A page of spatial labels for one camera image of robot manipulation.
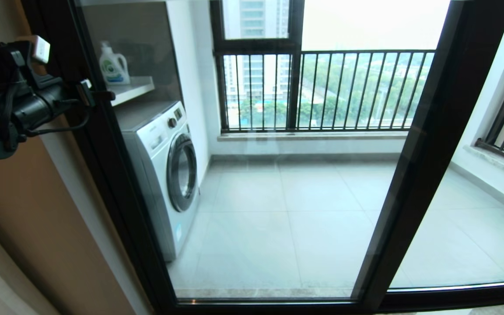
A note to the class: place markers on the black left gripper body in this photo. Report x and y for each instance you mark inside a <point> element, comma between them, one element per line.
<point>44,107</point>

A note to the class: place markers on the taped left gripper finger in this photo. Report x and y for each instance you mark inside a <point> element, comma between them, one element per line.
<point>88,99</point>
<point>85,85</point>

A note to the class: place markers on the black framed sliding glass door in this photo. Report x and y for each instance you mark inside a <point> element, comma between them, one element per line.
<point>435,131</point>

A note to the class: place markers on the white detergent bottle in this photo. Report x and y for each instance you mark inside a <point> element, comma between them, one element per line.
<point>114,68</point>

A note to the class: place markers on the white stone shelf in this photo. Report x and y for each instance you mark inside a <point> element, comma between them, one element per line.
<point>131,89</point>

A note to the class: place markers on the white front-load washing machine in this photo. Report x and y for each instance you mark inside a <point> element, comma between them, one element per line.
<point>160,175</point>

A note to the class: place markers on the grey stone balcony sill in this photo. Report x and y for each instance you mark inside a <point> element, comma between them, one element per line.
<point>313,136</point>

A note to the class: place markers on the black balcony railing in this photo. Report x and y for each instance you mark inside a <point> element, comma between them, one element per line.
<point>344,52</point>

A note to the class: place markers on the grey stone window sill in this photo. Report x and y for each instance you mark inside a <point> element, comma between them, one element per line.
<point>497,162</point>

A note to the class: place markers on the black window frame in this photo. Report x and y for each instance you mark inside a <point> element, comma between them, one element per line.
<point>256,43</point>

